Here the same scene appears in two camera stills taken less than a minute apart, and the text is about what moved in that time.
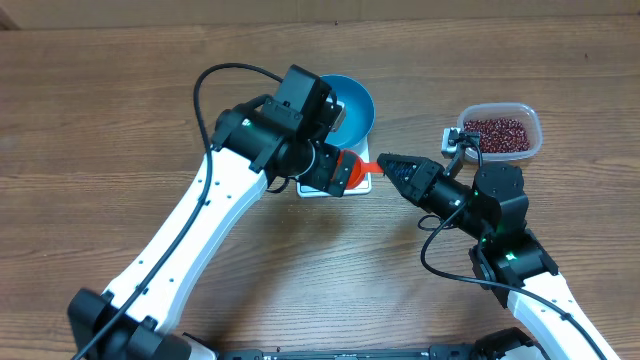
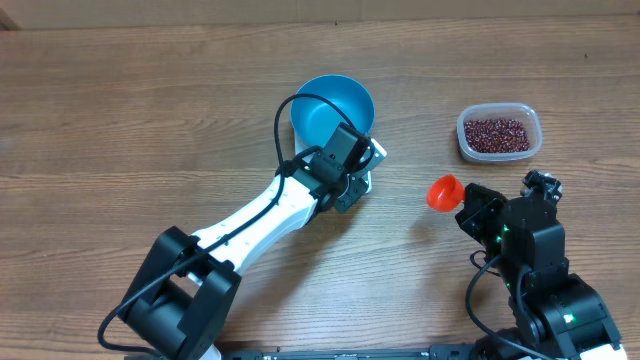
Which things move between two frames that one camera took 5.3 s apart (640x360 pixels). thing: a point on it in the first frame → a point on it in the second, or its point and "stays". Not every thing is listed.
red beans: x=500 y=135 stays
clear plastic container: x=508 y=131 stays
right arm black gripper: x=429 y=174 → x=483 y=210
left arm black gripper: x=324 y=179 → x=357 y=192
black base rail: x=435 y=352 stays
